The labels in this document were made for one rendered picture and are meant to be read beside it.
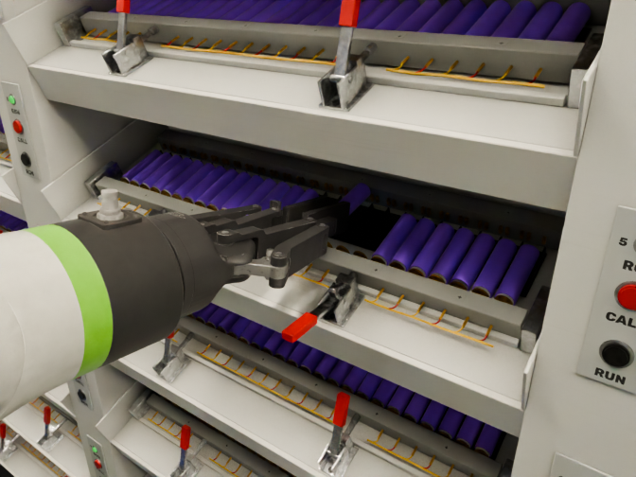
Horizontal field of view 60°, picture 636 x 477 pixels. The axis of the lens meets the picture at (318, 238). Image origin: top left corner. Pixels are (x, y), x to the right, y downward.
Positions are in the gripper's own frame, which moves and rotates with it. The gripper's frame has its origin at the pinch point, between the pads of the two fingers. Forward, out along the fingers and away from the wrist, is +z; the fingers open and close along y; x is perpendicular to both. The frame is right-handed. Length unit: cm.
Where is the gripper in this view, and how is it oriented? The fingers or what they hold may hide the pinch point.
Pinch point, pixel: (315, 219)
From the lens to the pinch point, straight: 54.1
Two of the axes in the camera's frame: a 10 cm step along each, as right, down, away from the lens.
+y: -8.1, -2.5, 5.2
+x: -0.9, 9.4, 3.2
